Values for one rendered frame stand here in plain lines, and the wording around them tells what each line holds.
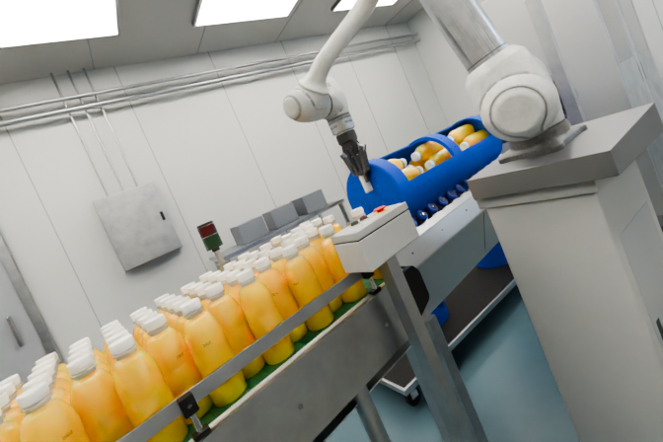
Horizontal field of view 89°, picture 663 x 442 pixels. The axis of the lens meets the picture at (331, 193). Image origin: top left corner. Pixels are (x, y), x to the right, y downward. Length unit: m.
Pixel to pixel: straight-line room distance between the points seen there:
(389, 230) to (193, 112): 4.16
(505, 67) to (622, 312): 0.68
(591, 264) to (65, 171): 4.44
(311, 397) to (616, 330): 0.80
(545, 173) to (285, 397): 0.79
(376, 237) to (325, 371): 0.33
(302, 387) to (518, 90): 0.78
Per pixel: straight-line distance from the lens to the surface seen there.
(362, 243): 0.79
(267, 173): 4.81
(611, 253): 1.07
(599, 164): 0.94
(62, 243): 4.47
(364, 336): 0.94
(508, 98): 0.84
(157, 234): 4.21
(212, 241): 1.32
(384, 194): 1.26
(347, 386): 0.92
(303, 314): 0.85
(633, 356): 1.24
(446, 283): 1.43
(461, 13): 0.93
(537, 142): 1.10
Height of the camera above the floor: 1.24
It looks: 3 degrees down
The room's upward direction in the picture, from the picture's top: 23 degrees counter-clockwise
